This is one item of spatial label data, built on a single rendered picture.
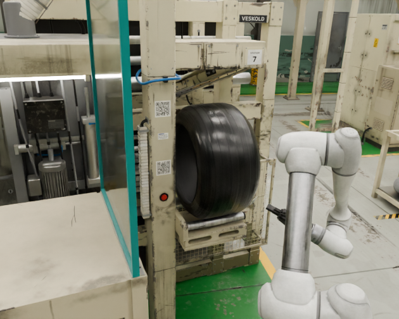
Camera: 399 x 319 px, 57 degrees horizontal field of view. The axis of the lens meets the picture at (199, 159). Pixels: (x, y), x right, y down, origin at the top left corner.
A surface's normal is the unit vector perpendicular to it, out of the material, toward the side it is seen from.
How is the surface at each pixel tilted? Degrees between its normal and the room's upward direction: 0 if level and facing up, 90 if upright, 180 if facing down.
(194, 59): 90
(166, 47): 90
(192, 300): 0
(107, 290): 90
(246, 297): 0
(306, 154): 62
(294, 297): 53
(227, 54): 90
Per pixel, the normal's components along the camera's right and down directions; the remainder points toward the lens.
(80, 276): 0.02, -0.93
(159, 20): 0.38, 0.34
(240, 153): 0.35, -0.10
